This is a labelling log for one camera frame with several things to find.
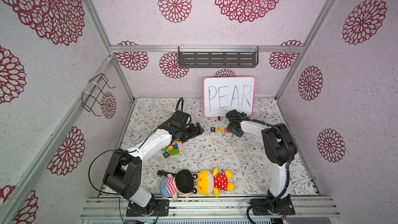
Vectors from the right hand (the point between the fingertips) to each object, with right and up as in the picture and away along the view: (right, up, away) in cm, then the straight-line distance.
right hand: (232, 127), depth 103 cm
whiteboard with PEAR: (-6, +22, 0) cm, 22 cm away
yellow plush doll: (-18, -24, -28) cm, 41 cm away
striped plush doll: (-30, -24, -29) cm, 48 cm away
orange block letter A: (-5, -2, -7) cm, 9 cm away
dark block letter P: (-13, -2, 0) cm, 13 cm away
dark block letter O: (-41, -15, -12) cm, 46 cm away
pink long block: (-33, -11, -8) cm, 36 cm away
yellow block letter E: (-9, -2, -1) cm, 9 cm away
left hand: (-22, -2, -17) cm, 28 cm away
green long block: (-37, -14, -10) cm, 41 cm away
